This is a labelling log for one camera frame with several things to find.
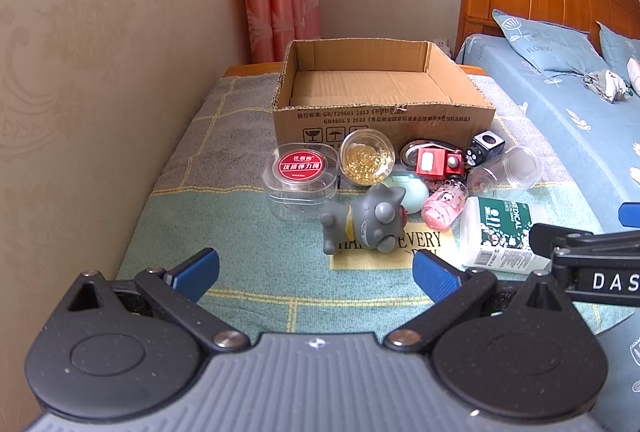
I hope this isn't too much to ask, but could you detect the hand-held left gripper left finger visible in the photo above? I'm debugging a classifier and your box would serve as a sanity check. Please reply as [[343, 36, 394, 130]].
[[66, 248, 251, 355]]

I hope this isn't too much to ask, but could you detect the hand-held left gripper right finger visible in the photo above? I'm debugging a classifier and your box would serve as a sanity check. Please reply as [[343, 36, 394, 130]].
[[382, 249, 568, 355]]

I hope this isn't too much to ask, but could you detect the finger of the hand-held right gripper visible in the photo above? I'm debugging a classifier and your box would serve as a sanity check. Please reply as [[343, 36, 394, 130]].
[[617, 202, 640, 229], [529, 223, 640, 261]]

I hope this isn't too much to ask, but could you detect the white bottle with green label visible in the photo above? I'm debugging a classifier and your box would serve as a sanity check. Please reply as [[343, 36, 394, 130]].
[[460, 197, 551, 273]]

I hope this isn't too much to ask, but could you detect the pink capsule keychain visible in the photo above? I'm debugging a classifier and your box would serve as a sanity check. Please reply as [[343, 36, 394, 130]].
[[421, 178, 469, 230]]

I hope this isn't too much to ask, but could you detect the mint green egg-shaped case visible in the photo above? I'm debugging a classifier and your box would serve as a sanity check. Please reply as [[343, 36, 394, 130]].
[[382, 172, 431, 215]]

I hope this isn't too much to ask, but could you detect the clear plastic jar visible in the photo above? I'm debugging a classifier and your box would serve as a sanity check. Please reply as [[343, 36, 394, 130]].
[[466, 145, 544, 199]]

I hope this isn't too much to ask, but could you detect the grey cat figurine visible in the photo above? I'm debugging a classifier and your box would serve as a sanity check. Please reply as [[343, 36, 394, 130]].
[[319, 183, 407, 255]]

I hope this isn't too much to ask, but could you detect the black cube toy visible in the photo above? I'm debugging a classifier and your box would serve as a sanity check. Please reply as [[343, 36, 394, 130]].
[[467, 130, 506, 170]]

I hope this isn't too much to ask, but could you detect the red toy car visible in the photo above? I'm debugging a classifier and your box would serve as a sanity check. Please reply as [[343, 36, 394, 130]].
[[415, 148, 466, 185]]

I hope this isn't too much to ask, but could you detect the glass bottle with gold beads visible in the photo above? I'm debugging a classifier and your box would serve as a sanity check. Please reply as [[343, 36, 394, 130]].
[[340, 129, 397, 187]]

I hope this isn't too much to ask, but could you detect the round clear red-label container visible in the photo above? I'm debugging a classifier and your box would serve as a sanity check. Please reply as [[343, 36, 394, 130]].
[[263, 143, 341, 219]]

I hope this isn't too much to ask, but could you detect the cardboard box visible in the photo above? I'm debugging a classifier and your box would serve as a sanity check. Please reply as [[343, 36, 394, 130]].
[[271, 40, 497, 147]]

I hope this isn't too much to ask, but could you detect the green grey checkered blanket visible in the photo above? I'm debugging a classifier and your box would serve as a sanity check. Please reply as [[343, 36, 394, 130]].
[[117, 72, 621, 335]]

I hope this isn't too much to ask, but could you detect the silver foil pouch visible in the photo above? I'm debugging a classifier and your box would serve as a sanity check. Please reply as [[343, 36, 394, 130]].
[[398, 139, 463, 173]]

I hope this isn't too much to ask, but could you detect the blue printed bed sheet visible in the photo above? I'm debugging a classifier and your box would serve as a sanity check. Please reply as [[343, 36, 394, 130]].
[[455, 34, 640, 233]]

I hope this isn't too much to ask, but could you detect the grey crumpled cloth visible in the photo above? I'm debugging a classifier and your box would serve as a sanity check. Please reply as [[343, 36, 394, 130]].
[[581, 68, 628, 103]]

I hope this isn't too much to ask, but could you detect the blue printed pillow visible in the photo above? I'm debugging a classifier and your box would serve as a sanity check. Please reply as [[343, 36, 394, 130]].
[[492, 9, 608, 78], [597, 22, 640, 80]]

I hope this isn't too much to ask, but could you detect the wooden bedside table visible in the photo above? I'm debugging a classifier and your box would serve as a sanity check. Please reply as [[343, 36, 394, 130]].
[[222, 64, 488, 80]]

